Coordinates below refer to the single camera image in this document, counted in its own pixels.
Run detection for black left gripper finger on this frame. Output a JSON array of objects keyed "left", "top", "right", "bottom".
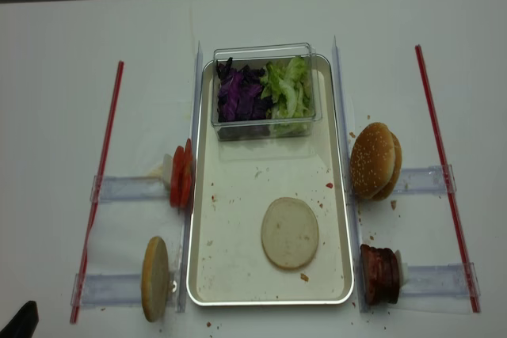
[{"left": 0, "top": 301, "right": 39, "bottom": 338}]

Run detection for red tomato slices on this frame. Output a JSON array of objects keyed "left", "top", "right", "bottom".
[{"left": 170, "top": 139, "right": 193, "bottom": 208}]

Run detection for white tomato pusher block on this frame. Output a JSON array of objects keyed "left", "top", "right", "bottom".
[{"left": 160, "top": 154, "right": 173, "bottom": 191}]

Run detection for shredded green lettuce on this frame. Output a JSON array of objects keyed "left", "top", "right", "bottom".
[{"left": 261, "top": 56, "right": 311, "bottom": 119}]

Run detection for brown meat patties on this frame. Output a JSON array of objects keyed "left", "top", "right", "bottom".
[{"left": 360, "top": 244, "right": 401, "bottom": 306}]

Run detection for standing bun half left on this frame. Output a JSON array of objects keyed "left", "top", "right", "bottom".
[{"left": 141, "top": 236, "right": 170, "bottom": 322}]

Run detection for left red strip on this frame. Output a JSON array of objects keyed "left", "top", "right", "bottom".
[{"left": 70, "top": 61, "right": 124, "bottom": 325}]

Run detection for red strip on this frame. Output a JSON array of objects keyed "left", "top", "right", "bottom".
[
  {"left": 414, "top": 44, "right": 481, "bottom": 313},
  {"left": 70, "top": 61, "right": 124, "bottom": 325}
]

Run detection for cream rectangular metal tray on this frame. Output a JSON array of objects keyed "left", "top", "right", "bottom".
[{"left": 186, "top": 55, "right": 354, "bottom": 306}]

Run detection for bun bottom on tray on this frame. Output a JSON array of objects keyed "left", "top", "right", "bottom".
[{"left": 261, "top": 197, "right": 319, "bottom": 270}]

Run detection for shredded purple cabbage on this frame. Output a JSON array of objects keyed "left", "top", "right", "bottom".
[{"left": 215, "top": 57, "right": 273, "bottom": 123}]

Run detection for clear plastic salad container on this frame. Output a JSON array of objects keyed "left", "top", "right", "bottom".
[{"left": 211, "top": 43, "right": 322, "bottom": 141}]

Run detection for white patty pusher block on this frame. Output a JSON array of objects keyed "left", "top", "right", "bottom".
[{"left": 395, "top": 250, "right": 409, "bottom": 288}]

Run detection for sesame top buns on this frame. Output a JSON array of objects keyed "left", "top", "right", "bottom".
[{"left": 349, "top": 122, "right": 402, "bottom": 201}]

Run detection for right red strip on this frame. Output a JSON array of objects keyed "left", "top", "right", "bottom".
[{"left": 414, "top": 44, "right": 481, "bottom": 313}]

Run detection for clear left bun feeder rail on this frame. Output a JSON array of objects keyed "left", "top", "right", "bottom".
[{"left": 71, "top": 274, "right": 142, "bottom": 307}]

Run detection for clear tomato feeder rail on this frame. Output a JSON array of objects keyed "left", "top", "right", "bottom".
[{"left": 90, "top": 176, "right": 170, "bottom": 203}]

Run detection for left clear long rail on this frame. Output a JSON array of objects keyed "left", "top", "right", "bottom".
[{"left": 176, "top": 41, "right": 203, "bottom": 313}]

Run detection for clear long rail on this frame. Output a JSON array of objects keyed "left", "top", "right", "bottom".
[
  {"left": 332, "top": 37, "right": 369, "bottom": 313},
  {"left": 176, "top": 41, "right": 203, "bottom": 313}
]

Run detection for right clear long rail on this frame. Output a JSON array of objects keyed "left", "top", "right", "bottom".
[{"left": 332, "top": 37, "right": 369, "bottom": 313}]

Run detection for clear patty feeder rail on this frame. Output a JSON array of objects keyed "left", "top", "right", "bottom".
[{"left": 400, "top": 263, "right": 481, "bottom": 298}]

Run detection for clear sesame bun feeder rail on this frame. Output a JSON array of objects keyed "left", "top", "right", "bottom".
[{"left": 393, "top": 165, "right": 456, "bottom": 196}]

